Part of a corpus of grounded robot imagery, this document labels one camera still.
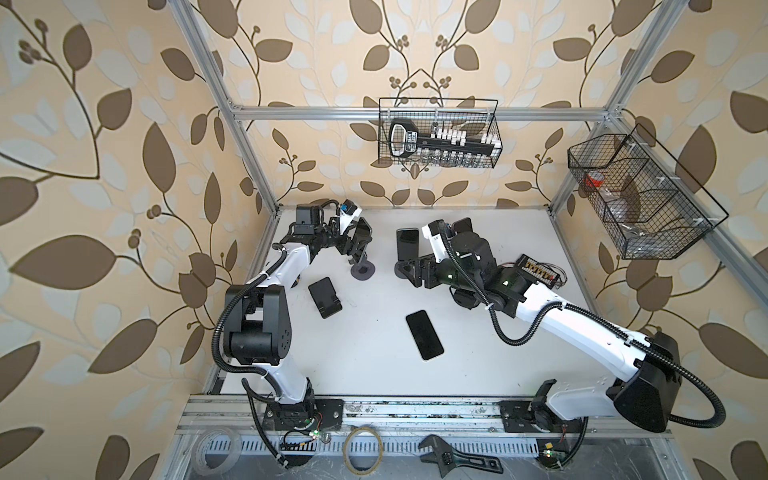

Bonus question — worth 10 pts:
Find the purple round middle phone stand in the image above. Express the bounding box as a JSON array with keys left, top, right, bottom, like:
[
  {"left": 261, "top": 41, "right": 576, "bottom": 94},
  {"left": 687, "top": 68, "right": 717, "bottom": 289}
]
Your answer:
[{"left": 395, "top": 260, "right": 417, "bottom": 281}]

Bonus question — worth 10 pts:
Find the black phone on middle stand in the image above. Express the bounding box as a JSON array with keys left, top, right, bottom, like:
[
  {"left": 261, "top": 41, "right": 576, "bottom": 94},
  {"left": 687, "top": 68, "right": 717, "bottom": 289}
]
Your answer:
[{"left": 396, "top": 228, "right": 421, "bottom": 262}]

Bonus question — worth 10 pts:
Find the clear tape roll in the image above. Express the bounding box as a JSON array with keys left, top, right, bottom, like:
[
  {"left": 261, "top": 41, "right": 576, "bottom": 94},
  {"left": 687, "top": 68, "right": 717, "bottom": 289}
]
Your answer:
[{"left": 191, "top": 427, "right": 242, "bottom": 477}]

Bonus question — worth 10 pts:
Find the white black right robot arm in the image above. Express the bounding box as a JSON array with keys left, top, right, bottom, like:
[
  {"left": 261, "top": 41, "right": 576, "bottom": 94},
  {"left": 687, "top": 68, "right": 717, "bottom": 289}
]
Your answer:
[{"left": 410, "top": 218, "right": 726, "bottom": 433}]

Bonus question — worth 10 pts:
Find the black wire basket back wall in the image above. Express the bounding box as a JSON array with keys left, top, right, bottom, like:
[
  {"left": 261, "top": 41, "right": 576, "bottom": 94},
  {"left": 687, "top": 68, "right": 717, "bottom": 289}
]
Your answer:
[{"left": 378, "top": 96, "right": 503, "bottom": 169}]

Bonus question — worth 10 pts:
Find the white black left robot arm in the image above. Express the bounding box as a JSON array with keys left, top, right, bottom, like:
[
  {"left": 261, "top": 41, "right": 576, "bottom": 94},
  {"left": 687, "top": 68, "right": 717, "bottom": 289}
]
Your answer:
[{"left": 211, "top": 200, "right": 375, "bottom": 427}]

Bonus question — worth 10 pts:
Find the black square phone stand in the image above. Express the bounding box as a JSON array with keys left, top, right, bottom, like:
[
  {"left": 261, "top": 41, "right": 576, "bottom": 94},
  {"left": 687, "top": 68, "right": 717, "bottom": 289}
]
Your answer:
[{"left": 308, "top": 277, "right": 343, "bottom": 319}]

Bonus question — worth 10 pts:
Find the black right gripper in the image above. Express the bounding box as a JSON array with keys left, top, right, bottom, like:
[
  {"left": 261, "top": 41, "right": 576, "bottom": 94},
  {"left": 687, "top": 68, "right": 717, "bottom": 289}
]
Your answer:
[{"left": 398, "top": 252, "right": 480, "bottom": 296}]

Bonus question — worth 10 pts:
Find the black adjustable wrench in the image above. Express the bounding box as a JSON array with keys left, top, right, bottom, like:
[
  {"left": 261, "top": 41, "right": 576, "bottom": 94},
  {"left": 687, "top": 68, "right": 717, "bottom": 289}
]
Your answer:
[{"left": 418, "top": 434, "right": 504, "bottom": 479}]

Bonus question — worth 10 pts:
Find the black wire basket wall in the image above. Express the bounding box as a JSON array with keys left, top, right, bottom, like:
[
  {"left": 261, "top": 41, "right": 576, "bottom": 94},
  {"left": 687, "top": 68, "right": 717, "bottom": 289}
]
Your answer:
[
  {"left": 567, "top": 124, "right": 729, "bottom": 260},
  {"left": 378, "top": 96, "right": 503, "bottom": 169}
]

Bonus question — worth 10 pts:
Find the black circuit board with wires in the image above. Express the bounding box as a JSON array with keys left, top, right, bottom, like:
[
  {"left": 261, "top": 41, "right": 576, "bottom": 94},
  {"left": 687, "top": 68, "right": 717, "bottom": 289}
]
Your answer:
[{"left": 512, "top": 254, "right": 568, "bottom": 290}]

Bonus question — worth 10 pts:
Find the dark phone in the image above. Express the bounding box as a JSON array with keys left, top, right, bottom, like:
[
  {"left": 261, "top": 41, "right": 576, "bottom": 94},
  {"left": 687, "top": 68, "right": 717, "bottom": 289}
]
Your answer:
[{"left": 350, "top": 218, "right": 372, "bottom": 259}]

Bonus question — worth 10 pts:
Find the silver-edged black phone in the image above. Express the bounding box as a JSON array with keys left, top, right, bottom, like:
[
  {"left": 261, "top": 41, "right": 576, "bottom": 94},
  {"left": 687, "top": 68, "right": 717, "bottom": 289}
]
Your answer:
[{"left": 406, "top": 310, "right": 445, "bottom": 361}]

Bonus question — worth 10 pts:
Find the black socket set holder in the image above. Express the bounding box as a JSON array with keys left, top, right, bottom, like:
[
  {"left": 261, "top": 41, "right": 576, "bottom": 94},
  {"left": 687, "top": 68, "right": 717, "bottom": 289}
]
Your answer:
[{"left": 384, "top": 119, "right": 502, "bottom": 165}]

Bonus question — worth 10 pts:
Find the purple round phone stand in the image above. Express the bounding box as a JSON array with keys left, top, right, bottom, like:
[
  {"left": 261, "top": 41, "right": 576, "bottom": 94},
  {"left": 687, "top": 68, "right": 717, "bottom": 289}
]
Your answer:
[
  {"left": 395, "top": 260, "right": 417, "bottom": 281},
  {"left": 350, "top": 260, "right": 376, "bottom": 281}
]

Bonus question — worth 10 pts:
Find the black wire basket right wall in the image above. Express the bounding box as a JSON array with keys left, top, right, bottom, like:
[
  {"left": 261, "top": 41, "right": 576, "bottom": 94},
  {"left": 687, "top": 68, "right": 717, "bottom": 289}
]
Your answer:
[{"left": 567, "top": 124, "right": 729, "bottom": 260}]

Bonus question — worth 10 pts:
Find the black phone on stand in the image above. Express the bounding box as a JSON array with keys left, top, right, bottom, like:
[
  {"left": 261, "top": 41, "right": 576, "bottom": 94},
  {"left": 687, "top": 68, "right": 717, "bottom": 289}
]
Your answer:
[
  {"left": 451, "top": 217, "right": 474, "bottom": 235},
  {"left": 396, "top": 228, "right": 421, "bottom": 262}
]

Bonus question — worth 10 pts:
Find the aluminium frame post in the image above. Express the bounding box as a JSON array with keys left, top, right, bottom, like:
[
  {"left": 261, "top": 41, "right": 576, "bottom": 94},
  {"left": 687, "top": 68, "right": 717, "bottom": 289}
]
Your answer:
[{"left": 169, "top": 1, "right": 280, "bottom": 217}]

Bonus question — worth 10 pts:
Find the red capped item in basket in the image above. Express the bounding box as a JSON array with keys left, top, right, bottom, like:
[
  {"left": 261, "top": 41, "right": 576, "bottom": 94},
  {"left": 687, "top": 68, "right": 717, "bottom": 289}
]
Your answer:
[{"left": 584, "top": 170, "right": 605, "bottom": 190}]

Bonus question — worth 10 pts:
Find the black phone on right stand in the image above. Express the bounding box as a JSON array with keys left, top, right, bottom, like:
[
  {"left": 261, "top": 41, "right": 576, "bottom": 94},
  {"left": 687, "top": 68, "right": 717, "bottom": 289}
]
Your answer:
[{"left": 451, "top": 217, "right": 474, "bottom": 235}]

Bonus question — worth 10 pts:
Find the purple round left phone stand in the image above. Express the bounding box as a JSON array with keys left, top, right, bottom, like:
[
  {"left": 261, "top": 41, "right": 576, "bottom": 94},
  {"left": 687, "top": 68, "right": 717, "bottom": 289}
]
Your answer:
[{"left": 350, "top": 260, "right": 376, "bottom": 281}]

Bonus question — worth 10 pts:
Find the brown tape roll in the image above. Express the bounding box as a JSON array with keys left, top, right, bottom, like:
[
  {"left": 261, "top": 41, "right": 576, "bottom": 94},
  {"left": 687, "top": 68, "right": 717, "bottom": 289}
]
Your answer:
[{"left": 342, "top": 426, "right": 384, "bottom": 477}]

